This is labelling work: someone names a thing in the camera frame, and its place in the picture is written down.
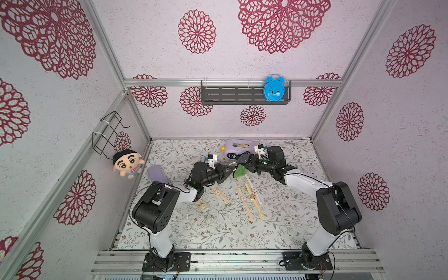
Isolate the cartoon boy plush doll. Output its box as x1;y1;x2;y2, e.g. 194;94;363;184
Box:
112;149;145;179

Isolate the blue alarm clock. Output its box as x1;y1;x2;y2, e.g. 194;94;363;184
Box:
263;74;285;102

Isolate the beige watch long centre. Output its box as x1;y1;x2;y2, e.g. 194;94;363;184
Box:
237;185;254;224

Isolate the green cleaning cloth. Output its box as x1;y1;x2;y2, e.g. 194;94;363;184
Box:
233;164;246;179

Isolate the beige watch long right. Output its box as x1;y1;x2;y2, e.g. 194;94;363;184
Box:
245;183;266;221

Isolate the beige watch long diagonal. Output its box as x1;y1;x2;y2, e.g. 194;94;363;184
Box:
210;186;231;206

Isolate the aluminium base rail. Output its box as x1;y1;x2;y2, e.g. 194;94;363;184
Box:
91;249;385;276

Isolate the grey wall shelf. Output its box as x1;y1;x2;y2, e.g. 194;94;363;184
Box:
200;80;291;105

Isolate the beige watch top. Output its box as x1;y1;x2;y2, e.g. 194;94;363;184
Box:
194;199;208;210

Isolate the black wire rack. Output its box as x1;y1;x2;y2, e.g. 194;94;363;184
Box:
91;111;130;161

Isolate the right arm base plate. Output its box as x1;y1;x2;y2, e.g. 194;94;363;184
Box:
279;251;333;271

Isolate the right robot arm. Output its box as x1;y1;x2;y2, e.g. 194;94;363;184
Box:
237;145;362;261

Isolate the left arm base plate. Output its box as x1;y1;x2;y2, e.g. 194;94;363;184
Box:
142;252;191;273

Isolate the purple pad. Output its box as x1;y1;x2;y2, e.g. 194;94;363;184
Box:
147;165;169;184

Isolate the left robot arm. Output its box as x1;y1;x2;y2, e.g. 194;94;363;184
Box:
131;162;236;260

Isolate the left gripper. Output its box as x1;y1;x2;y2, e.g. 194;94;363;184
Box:
201;163;235;187

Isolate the purple tissue box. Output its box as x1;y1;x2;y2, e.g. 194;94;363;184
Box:
221;140;258;161

